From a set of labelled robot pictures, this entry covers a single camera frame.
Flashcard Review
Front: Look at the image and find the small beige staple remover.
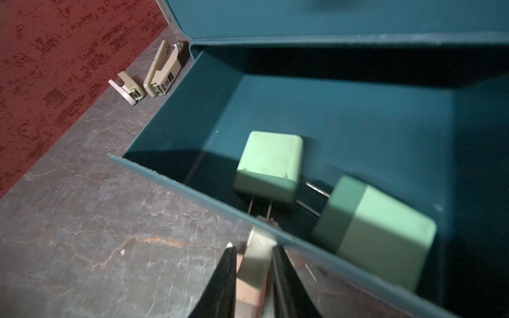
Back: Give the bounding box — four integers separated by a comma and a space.
108, 71, 146, 105

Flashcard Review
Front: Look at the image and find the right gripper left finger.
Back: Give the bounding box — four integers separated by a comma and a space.
188, 243, 237, 318

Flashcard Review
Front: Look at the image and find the beige stapler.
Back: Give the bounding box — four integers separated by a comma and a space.
143, 41, 190, 98

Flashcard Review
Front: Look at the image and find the pink plug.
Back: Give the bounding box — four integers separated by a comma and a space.
234, 254, 275, 318

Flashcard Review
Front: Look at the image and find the teal drawer cabinet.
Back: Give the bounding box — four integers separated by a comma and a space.
117, 1, 508, 317

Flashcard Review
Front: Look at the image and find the green plug large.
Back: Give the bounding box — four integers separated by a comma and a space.
297, 175, 441, 294

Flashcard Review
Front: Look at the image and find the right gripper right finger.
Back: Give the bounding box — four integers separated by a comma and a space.
271, 245, 321, 318

